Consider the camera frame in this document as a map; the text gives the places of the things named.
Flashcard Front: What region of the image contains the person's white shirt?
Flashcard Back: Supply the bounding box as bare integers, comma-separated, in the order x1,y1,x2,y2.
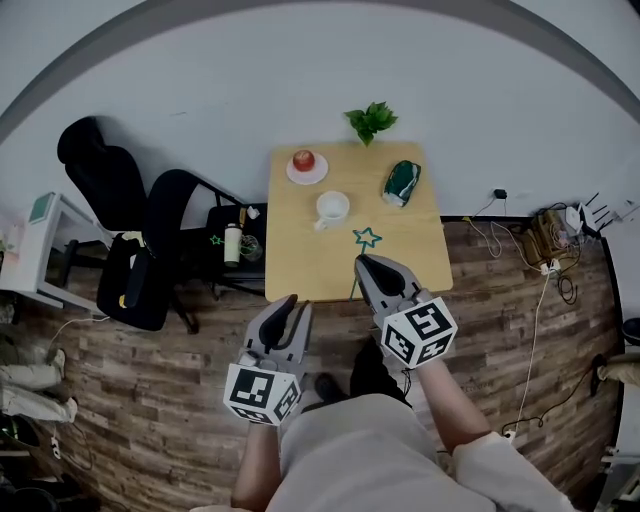
189,394,576,512

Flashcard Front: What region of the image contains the green leafy plant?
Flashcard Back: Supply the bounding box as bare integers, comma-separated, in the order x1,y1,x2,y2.
343,101,400,148

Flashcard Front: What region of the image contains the long white cable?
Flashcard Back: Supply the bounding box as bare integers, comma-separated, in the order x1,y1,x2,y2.
514,272,551,426

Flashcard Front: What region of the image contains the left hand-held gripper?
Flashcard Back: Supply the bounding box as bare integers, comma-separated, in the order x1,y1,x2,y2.
223,293,315,426

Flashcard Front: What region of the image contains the person's left black shoe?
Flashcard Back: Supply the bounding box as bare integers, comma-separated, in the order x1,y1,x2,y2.
314,373,347,406

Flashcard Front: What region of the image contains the clear glass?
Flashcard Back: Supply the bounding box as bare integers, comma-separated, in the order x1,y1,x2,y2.
238,233,264,263

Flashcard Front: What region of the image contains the white plate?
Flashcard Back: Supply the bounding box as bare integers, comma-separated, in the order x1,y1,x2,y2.
285,151,330,186

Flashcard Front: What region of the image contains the person's right forearm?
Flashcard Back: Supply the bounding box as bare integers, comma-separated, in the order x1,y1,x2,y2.
414,357,494,454

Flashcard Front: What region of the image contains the thin white cable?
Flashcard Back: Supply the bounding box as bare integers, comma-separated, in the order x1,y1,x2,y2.
469,197,516,259

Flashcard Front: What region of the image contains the green and white box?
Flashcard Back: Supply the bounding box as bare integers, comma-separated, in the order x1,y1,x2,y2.
28,192,56,225

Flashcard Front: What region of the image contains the brown cardboard box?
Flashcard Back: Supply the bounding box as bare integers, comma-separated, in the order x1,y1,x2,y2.
529,209,571,266

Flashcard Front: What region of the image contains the white router with black antennas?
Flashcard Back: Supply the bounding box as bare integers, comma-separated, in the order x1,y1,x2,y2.
564,192,619,236

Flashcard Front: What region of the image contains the coiled black cable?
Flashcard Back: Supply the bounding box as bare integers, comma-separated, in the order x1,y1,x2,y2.
556,272,581,305

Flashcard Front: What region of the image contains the tall black chair with headrest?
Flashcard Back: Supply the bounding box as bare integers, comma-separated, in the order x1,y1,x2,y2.
57,116,149,234

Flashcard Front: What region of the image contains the white bottle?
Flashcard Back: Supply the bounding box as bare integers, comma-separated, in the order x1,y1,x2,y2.
223,222,243,268

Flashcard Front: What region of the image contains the person's right black shoe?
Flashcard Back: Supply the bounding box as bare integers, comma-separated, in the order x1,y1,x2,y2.
349,339,406,406

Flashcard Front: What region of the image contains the black folding chair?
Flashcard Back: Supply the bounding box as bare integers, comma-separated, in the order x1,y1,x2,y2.
192,177,269,301

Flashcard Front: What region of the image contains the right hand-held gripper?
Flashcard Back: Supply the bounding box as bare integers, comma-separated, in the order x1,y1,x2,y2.
353,253,459,370

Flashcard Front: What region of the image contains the person's black shoe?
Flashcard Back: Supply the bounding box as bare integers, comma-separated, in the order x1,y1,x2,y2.
349,339,406,406
314,373,347,406

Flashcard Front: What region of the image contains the person's left forearm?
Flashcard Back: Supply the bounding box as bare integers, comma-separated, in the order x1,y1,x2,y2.
230,423,281,509

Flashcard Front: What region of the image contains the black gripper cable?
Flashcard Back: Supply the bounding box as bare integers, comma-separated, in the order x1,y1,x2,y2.
399,367,416,406

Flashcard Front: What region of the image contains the white mug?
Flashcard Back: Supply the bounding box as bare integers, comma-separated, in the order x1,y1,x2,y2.
313,190,351,232

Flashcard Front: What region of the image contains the green snack packet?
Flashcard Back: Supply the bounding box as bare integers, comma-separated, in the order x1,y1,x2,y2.
382,159,422,207

